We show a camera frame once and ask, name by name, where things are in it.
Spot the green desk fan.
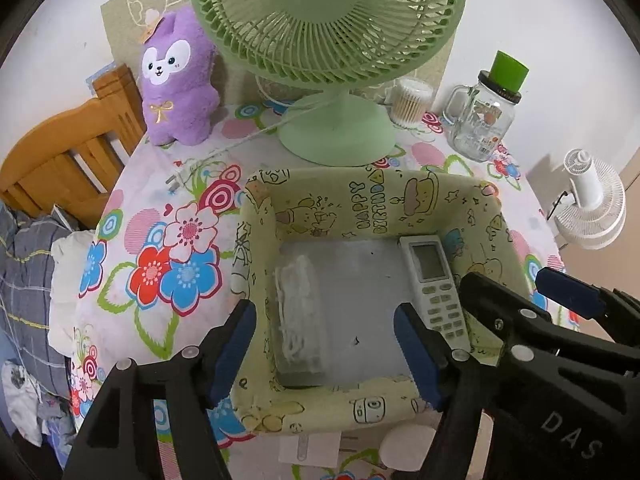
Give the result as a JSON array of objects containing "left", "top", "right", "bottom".
[{"left": 190, "top": 0, "right": 468, "bottom": 167}]

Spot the white fan power cord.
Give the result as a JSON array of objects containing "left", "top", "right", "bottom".
[{"left": 165, "top": 95, "right": 326, "bottom": 193}]

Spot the yellow cartoon fabric storage box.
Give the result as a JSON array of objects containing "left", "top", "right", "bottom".
[{"left": 230, "top": 165, "right": 533, "bottom": 433}]

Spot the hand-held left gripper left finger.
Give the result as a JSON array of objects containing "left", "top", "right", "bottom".
[{"left": 62, "top": 300, "right": 258, "bottom": 480}]

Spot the pile of clothes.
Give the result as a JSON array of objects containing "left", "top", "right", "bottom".
[{"left": 0, "top": 360, "right": 76, "bottom": 461}]

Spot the black fan cable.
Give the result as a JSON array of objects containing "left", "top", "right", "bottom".
[{"left": 547, "top": 189, "right": 576, "bottom": 222}]

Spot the glass jar mug green lid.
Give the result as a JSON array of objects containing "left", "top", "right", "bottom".
[{"left": 442, "top": 50, "right": 530, "bottom": 162}]

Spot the floral tablecloth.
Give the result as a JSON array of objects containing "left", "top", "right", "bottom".
[{"left": 67, "top": 102, "right": 566, "bottom": 480}]

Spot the purple plush toy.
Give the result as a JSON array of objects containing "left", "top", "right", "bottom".
[{"left": 137, "top": 5, "right": 221, "bottom": 147}]

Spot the cotton swab container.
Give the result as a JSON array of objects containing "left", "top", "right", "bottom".
[{"left": 387, "top": 79, "right": 435, "bottom": 128}]

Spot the clear plastic bag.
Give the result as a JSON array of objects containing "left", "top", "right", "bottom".
[{"left": 272, "top": 255, "right": 326, "bottom": 376}]

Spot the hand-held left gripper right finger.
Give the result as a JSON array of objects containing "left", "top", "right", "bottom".
[{"left": 392, "top": 303, "right": 498, "bottom": 480}]

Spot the grey plaid blanket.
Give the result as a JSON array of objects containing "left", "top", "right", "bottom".
[{"left": 0, "top": 200, "right": 76, "bottom": 401}]

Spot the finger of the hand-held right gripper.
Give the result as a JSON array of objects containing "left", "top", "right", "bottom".
[
  {"left": 459, "top": 271, "right": 556, "bottom": 362},
  {"left": 534, "top": 266, "right": 640, "bottom": 348}
]

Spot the white remote control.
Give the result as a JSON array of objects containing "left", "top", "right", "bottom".
[{"left": 398, "top": 234, "right": 473, "bottom": 356}]

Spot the white fan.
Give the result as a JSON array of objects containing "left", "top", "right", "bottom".
[{"left": 552, "top": 149, "right": 627, "bottom": 251}]

